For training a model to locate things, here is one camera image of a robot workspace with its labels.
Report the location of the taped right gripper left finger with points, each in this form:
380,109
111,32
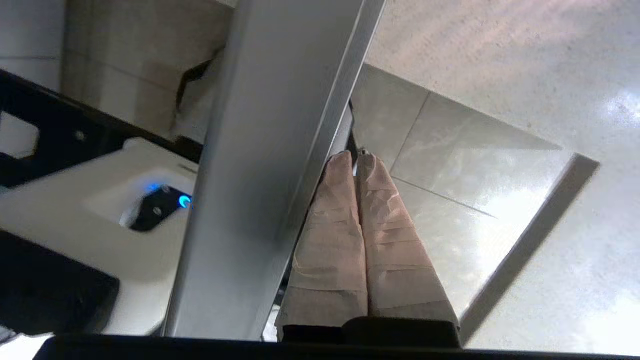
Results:
330,260

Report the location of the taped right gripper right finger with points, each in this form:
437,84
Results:
400,260

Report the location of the black button panel blue light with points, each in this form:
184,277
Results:
157,207

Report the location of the white robot chassis panel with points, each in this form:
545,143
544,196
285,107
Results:
75,235

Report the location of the black robot torso frame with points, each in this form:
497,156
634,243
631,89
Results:
65,135

